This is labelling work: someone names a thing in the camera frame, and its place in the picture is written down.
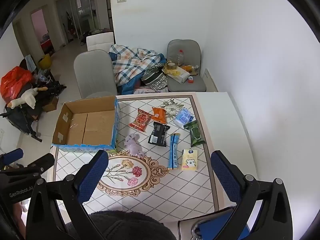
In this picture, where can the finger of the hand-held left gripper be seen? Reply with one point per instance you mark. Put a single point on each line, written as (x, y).
(37, 165)
(11, 155)

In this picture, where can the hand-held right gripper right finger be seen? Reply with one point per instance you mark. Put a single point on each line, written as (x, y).
(226, 177)

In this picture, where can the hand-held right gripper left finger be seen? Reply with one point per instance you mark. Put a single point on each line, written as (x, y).
(93, 177)

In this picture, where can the yellow tissue pack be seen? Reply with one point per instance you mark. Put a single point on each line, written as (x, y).
(189, 161)

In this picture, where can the grey cloth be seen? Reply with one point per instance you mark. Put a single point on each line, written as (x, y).
(132, 143)

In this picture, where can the green wet wipes pack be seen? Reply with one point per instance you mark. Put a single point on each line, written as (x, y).
(195, 133)

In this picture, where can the long blue packet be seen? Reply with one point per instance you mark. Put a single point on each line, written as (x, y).
(173, 152)

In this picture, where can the light blue tissue pack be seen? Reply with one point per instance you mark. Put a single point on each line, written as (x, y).
(182, 117)

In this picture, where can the red snack packet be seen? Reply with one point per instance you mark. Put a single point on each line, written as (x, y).
(141, 120)

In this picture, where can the black snack packet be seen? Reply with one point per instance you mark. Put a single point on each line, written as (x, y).
(157, 135)

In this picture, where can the orange snack packet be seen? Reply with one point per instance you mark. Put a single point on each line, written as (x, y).
(159, 115)

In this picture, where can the black folded stroller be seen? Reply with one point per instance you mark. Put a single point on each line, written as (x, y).
(20, 120)

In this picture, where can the person's dark fleece clothing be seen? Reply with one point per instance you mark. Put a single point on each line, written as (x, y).
(125, 227)

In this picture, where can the white goose plush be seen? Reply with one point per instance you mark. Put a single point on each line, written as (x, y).
(27, 97)

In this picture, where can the small brown cardboard box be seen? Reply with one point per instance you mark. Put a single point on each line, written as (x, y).
(51, 105)

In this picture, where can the floral table mat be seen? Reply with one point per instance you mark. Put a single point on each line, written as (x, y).
(162, 192)

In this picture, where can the red plastic bag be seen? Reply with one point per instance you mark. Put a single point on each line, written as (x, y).
(13, 82)

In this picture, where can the light blue cloth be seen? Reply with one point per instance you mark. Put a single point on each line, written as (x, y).
(30, 62)

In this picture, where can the grey chair with clutter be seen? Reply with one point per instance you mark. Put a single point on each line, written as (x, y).
(195, 86)

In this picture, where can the white flat panel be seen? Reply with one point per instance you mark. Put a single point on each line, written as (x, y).
(210, 80)

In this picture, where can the yellow bucket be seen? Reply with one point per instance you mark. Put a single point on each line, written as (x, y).
(45, 62)

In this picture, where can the small red box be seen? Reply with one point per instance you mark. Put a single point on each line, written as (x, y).
(191, 80)

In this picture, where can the pink cloth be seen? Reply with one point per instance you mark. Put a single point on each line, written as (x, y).
(150, 90)

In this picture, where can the grey padded chair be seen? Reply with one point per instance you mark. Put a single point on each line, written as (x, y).
(95, 72)

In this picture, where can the yellow white plastic packet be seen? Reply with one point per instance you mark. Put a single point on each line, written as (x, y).
(177, 75)

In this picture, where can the black patterned hat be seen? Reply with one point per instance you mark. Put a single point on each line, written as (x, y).
(160, 83)

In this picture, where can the small orange packet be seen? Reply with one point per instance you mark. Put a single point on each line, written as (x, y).
(188, 68)

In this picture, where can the plaid blanket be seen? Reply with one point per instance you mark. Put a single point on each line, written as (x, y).
(130, 65)

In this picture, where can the dark striped hat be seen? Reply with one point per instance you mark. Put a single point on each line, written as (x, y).
(152, 73)

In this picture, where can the brown tape roll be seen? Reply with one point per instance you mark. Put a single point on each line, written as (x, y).
(172, 65)

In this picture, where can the clear plastic bottle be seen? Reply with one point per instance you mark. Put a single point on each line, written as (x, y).
(180, 57)

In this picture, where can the black bag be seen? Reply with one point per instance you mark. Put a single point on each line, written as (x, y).
(86, 37)

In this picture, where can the white chair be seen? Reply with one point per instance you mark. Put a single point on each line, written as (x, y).
(100, 40)

